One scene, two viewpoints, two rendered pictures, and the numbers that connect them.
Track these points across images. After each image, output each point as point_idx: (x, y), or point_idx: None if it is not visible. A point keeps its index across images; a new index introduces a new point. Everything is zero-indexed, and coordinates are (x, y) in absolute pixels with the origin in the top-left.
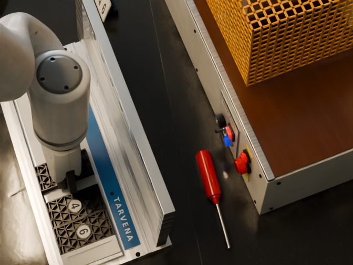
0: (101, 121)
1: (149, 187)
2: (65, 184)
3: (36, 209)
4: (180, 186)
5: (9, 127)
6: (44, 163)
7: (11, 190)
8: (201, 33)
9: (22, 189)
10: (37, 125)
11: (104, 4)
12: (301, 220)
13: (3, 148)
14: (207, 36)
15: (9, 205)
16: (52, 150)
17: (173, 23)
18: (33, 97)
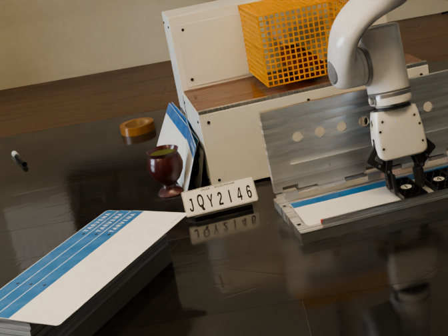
0: (359, 184)
1: (428, 117)
2: (427, 152)
3: (443, 197)
4: None
5: (363, 217)
6: (401, 193)
7: (423, 221)
8: (317, 85)
9: (422, 217)
10: (400, 74)
11: (247, 187)
12: None
13: (381, 230)
14: (319, 84)
15: (439, 220)
16: (411, 105)
17: (266, 181)
18: (392, 32)
